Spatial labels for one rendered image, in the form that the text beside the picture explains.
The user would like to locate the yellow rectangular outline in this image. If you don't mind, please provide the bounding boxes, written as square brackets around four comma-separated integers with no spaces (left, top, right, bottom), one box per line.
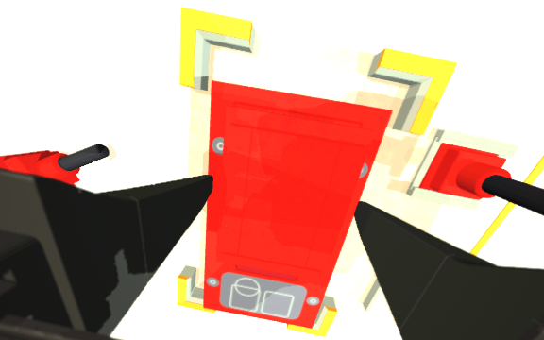
[470,156,544,255]

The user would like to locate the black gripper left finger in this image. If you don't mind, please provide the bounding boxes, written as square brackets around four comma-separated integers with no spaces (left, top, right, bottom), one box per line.
[0,168,213,337]

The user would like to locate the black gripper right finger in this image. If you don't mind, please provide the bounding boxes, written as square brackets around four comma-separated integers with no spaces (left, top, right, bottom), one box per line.
[354,201,544,340]

